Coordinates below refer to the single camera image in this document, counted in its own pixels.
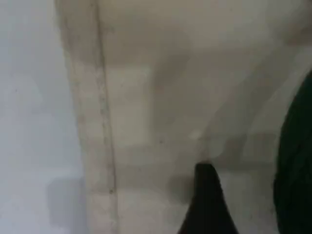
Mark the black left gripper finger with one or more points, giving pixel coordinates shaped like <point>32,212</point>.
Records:
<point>210,207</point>

